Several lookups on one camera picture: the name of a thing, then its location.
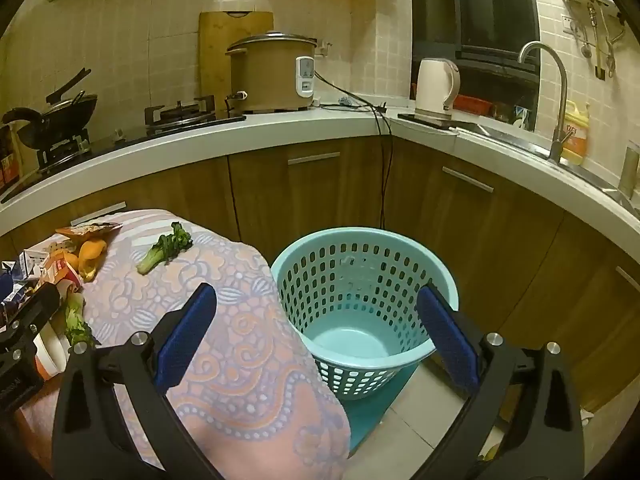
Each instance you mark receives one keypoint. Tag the steel kitchen sink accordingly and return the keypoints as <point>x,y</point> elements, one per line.
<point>500,132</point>

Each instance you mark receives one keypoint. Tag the red box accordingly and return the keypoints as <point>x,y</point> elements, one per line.
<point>472,104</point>

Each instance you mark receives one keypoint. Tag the black gas stove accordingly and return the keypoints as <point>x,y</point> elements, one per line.
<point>130,137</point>

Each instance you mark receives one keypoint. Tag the brown snack packet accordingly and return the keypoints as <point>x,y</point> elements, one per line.
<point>87,230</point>

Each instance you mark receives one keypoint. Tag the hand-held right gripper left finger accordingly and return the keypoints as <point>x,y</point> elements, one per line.
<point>185,340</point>

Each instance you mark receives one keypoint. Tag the black and white carton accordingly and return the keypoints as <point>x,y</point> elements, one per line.
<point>32,261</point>

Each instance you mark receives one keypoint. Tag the wooden cutting board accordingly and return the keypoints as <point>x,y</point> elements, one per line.
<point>215,60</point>

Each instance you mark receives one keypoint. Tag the blue and white carton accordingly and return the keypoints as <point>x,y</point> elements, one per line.
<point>11,285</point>

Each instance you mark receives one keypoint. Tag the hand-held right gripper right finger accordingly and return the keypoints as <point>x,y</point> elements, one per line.
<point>447,340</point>

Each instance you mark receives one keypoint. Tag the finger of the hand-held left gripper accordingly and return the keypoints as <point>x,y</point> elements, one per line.
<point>35,310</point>

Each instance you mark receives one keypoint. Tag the green broccoli piece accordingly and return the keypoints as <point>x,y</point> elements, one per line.
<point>160,252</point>
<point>75,322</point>

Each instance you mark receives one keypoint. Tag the white wall socket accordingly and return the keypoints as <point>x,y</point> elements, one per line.
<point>567,23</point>
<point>325,48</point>

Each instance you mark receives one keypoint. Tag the red and white paper bag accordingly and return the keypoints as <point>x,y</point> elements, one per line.
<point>62,277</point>

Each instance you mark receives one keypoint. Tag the cream electric kettle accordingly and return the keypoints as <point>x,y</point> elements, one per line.
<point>430,85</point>

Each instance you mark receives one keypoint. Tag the pink floral patterned blanket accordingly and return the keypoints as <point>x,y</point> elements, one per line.
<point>240,310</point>

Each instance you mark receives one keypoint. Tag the dark kitchen window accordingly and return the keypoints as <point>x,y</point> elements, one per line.
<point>480,10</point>

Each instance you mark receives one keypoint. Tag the water heater pipes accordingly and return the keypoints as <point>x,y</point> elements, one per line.
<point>592,25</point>

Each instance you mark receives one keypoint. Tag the teal mat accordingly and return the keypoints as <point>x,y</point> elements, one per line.
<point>380,410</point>

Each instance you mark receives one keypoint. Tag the dark sauce bottle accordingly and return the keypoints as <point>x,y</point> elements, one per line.
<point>14,157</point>
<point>2,160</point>

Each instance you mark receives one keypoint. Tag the brown rice cooker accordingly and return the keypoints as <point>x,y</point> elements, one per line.
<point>270,80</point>

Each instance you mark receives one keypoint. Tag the black wok with lid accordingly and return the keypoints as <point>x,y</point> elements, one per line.
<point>50,117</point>

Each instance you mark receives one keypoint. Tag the steel gooseneck faucet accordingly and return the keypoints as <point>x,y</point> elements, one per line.
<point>562,90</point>

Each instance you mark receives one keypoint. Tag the light blue perforated plastic basket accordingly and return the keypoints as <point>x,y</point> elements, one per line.
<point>350,335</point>

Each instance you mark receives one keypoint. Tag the yellow detergent bottle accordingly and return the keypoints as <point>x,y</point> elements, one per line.
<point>577,135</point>

